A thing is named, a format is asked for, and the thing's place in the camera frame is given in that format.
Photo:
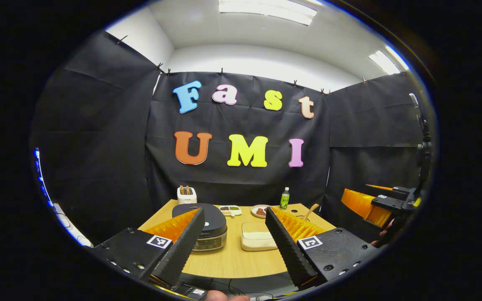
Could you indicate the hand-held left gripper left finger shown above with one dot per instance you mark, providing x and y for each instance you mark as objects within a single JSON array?
[{"x": 180, "y": 251}]

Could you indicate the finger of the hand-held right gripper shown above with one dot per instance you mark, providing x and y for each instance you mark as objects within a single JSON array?
[
  {"x": 362, "y": 205},
  {"x": 400, "y": 191}
]

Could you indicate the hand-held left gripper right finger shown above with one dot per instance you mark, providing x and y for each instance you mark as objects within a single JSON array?
[{"x": 289, "y": 251}]

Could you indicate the cream rice container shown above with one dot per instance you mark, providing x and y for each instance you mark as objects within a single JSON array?
[{"x": 257, "y": 234}]

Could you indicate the dark grey rice cooker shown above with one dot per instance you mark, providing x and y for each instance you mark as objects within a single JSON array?
[{"x": 214, "y": 225}]

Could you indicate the wooden spoon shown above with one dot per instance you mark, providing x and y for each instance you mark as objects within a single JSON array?
[{"x": 312, "y": 210}]

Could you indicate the green drink bottle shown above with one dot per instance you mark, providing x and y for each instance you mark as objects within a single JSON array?
[{"x": 285, "y": 200}]

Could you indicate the white round plate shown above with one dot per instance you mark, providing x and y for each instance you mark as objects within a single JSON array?
[{"x": 254, "y": 212}]

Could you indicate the white toaster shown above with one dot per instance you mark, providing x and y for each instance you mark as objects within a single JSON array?
[{"x": 186, "y": 197}]

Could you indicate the white divided snack dish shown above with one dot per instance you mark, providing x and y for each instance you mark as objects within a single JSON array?
[{"x": 230, "y": 210}]

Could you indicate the ceiling light panel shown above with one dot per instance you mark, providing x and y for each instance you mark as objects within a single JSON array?
[
  {"x": 266, "y": 10},
  {"x": 385, "y": 62}
]

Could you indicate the black backdrop cloth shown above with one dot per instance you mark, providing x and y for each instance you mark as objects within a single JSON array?
[{"x": 98, "y": 146}]

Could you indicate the printed standing banner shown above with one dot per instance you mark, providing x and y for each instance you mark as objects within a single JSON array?
[{"x": 42, "y": 184}]

